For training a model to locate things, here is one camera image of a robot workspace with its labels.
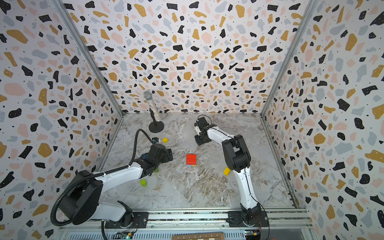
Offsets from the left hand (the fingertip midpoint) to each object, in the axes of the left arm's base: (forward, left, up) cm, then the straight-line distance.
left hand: (165, 150), depth 89 cm
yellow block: (-10, -37, -8) cm, 39 cm away
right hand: (+14, -19, -7) cm, 25 cm away
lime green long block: (-6, -17, -9) cm, 20 cm away
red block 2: (-4, -15, -7) cm, 17 cm away
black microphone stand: (+26, +12, -9) cm, 30 cm away
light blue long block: (-6, -14, -8) cm, 17 cm away
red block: (0, -15, -9) cm, 17 cm away
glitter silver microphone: (+24, +10, +22) cm, 34 cm away
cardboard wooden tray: (-42, -25, -5) cm, 49 cm away
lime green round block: (-17, +11, -7) cm, 21 cm away
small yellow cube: (+14, +3, -9) cm, 17 cm away
